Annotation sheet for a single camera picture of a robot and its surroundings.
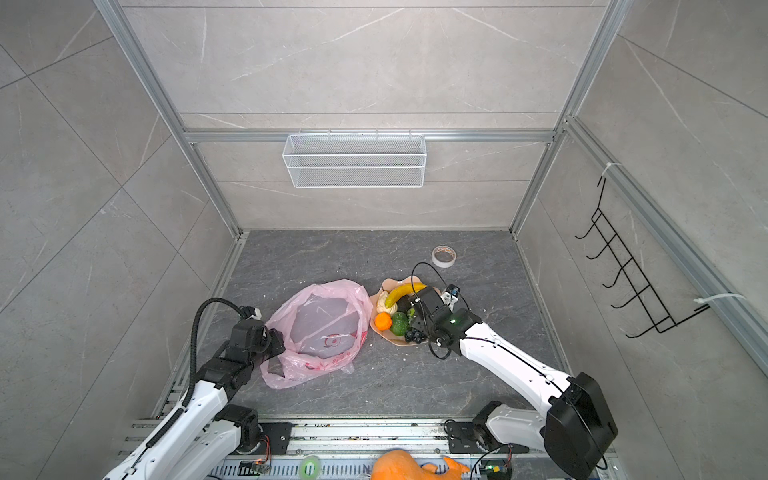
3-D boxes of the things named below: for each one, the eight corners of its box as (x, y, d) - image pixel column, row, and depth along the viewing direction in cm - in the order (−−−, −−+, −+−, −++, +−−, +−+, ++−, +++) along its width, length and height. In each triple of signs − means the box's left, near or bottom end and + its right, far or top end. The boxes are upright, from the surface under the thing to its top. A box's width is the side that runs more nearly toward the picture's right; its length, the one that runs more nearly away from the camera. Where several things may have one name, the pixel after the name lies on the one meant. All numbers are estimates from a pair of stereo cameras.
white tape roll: (432, 267, 111) (433, 263, 109) (430, 249, 117) (431, 245, 115) (457, 267, 111) (458, 263, 109) (454, 249, 117) (455, 245, 115)
